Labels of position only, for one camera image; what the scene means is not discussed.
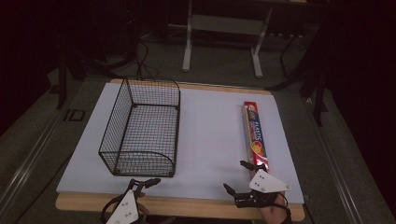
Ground person's left hand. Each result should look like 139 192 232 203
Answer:
135 191 151 220

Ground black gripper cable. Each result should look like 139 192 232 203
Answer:
99 195 127 224

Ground red plastic wrap box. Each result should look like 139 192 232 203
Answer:
241 101 271 180

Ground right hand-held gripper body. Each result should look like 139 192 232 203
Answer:
233 169 292 209

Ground black stand leg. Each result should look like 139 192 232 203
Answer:
312 69 329 127
55 50 69 110

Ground black floor bracket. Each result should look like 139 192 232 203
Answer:
63 108 86 122

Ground white metal stand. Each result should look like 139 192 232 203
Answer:
181 0 276 79

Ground white table mat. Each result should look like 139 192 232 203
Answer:
55 81 305 205

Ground black cables on floor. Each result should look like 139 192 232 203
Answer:
106 36 161 82

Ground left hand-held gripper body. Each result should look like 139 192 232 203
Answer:
106 182 148 224

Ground person's right hand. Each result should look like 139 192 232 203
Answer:
257 193 290 224

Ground black wire basket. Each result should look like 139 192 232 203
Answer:
98 77 182 178

